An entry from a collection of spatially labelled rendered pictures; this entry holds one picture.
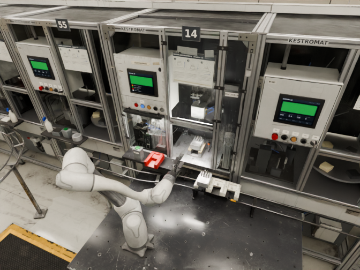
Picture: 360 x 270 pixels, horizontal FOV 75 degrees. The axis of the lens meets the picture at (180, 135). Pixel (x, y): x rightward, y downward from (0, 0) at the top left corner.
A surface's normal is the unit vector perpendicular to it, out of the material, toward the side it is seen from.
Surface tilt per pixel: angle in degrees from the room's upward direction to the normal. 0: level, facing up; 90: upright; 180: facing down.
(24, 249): 0
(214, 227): 0
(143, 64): 90
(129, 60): 90
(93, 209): 0
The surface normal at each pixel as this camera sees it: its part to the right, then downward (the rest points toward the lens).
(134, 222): 0.00, -0.76
